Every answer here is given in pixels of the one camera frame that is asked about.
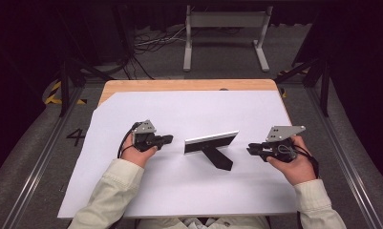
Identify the person's right hand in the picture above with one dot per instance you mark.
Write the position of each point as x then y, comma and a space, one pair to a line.
299, 168

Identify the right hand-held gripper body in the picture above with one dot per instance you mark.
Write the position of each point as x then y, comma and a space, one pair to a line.
280, 146

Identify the black metal stand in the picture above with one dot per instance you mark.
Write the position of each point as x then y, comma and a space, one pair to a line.
64, 86
324, 89

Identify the person's left hand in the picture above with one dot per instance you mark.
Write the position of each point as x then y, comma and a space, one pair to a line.
136, 157

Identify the yellow black hazard tape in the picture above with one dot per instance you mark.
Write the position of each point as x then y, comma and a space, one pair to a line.
284, 93
53, 92

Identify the white paper sheet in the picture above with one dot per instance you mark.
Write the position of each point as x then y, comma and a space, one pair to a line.
192, 108

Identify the white metal stand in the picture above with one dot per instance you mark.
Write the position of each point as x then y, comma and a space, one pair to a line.
224, 19

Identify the aluminium floor rail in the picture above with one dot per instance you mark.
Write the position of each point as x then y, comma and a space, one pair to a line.
36, 165
348, 165

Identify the black white-edged photo frame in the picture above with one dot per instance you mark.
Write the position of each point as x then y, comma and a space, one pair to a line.
211, 143

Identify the wooden table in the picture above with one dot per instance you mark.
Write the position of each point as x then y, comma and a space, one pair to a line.
179, 85

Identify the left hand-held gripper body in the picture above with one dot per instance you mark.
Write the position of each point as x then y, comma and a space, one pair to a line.
144, 136

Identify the person's pale jacket torso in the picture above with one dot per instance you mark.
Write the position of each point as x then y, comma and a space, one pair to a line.
211, 223

